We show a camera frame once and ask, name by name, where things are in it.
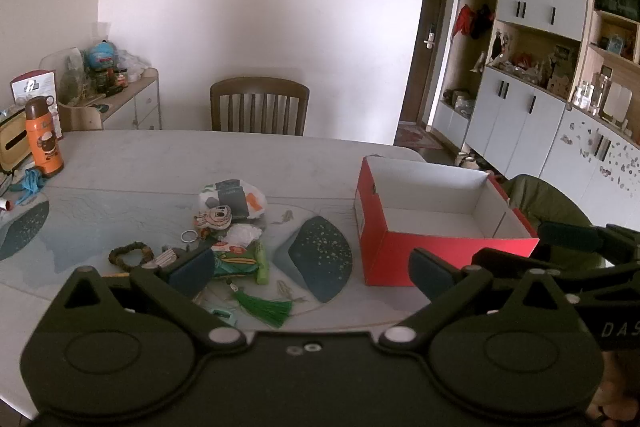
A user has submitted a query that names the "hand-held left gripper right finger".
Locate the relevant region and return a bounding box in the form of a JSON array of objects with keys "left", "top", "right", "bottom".
[{"left": 382, "top": 247, "right": 581, "bottom": 353}]

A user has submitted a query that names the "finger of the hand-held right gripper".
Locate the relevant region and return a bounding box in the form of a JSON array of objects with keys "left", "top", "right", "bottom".
[
  {"left": 472, "top": 248, "right": 640, "bottom": 297},
  {"left": 539, "top": 222, "right": 640, "bottom": 265}
]

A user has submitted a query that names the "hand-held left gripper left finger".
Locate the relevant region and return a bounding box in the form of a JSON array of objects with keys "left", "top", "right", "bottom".
[{"left": 50, "top": 243, "right": 248, "bottom": 355}]

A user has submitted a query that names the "pale ribbed trinket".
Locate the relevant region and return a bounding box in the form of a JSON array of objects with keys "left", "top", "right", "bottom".
[{"left": 150, "top": 248, "right": 186, "bottom": 268}]

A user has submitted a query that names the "red cardboard box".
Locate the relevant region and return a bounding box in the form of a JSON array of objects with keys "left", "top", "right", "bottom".
[{"left": 354, "top": 156, "right": 541, "bottom": 288}]

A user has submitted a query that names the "tiger plush keychain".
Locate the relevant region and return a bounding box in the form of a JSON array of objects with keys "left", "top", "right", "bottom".
[{"left": 181, "top": 205, "right": 233, "bottom": 244}]

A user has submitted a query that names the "white fluffy pom-pom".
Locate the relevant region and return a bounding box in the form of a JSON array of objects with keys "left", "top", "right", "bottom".
[{"left": 222, "top": 223, "right": 262, "bottom": 248}]

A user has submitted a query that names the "light green stick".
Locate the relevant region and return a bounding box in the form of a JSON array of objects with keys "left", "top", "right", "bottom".
[{"left": 254, "top": 241, "right": 271, "bottom": 285}]

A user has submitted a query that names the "brown bead bracelet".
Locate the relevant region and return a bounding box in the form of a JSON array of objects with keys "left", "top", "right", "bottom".
[{"left": 109, "top": 243, "right": 153, "bottom": 269}]

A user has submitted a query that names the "green tassel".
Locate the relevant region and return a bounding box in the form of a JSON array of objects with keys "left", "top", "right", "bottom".
[{"left": 227, "top": 279, "right": 293, "bottom": 328}]

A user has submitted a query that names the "printed white tissue packet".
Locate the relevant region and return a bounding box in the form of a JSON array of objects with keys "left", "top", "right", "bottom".
[{"left": 199, "top": 179, "right": 268, "bottom": 223}]

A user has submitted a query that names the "person's right hand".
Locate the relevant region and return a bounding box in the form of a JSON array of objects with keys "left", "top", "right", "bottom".
[{"left": 592, "top": 349, "right": 640, "bottom": 423}]

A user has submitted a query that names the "green covered chair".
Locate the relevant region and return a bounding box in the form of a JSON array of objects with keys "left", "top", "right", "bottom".
[{"left": 500, "top": 173, "right": 606, "bottom": 270}]

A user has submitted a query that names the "dark speckled fan-shaped mat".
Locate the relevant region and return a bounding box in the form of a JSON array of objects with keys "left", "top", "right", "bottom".
[
  {"left": 0, "top": 201, "right": 51, "bottom": 262},
  {"left": 272, "top": 215, "right": 353, "bottom": 304}
]

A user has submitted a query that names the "patterned doormat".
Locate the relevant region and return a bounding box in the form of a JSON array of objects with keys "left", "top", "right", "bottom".
[{"left": 395, "top": 126, "right": 443, "bottom": 150}]

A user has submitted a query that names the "white rounded board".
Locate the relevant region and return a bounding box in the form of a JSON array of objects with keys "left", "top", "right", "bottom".
[{"left": 602, "top": 82, "right": 633, "bottom": 120}]

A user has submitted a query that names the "clear glass pitcher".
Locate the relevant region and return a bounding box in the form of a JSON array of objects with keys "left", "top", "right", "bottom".
[{"left": 572, "top": 74, "right": 611, "bottom": 115}]

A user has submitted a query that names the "wooden sideboard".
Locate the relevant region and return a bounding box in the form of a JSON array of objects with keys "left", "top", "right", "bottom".
[{"left": 57, "top": 68, "right": 162, "bottom": 131}]

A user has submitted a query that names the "beige wooden seat back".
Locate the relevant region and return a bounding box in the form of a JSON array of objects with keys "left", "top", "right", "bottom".
[{"left": 57, "top": 104, "right": 103, "bottom": 131}]

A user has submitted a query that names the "brown wooden chair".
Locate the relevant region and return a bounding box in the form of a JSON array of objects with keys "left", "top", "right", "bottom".
[{"left": 210, "top": 77, "right": 311, "bottom": 136}]

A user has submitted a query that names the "orange thermos bottle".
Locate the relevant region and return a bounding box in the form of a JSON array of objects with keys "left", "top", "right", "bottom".
[{"left": 25, "top": 95, "right": 65, "bottom": 178}]

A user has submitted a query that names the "brown door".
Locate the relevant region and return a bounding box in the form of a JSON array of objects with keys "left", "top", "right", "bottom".
[{"left": 400, "top": 0, "right": 453, "bottom": 128}]

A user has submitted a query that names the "yellow tissue box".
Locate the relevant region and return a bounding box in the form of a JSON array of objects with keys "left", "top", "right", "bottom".
[{"left": 0, "top": 109, "right": 36, "bottom": 172}]

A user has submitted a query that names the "black hanging garment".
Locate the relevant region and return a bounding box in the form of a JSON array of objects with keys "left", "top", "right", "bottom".
[{"left": 472, "top": 4, "right": 496, "bottom": 40}]

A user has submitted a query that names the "blue globe toy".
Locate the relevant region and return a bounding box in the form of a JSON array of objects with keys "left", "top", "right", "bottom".
[{"left": 84, "top": 39, "right": 118, "bottom": 70}]

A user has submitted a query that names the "red hanging garment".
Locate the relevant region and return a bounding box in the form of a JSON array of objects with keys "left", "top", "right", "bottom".
[{"left": 450, "top": 4, "right": 476, "bottom": 40}]

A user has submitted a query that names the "large white wall cabinet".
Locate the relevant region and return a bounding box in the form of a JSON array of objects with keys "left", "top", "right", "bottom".
[{"left": 430, "top": 0, "right": 640, "bottom": 208}]

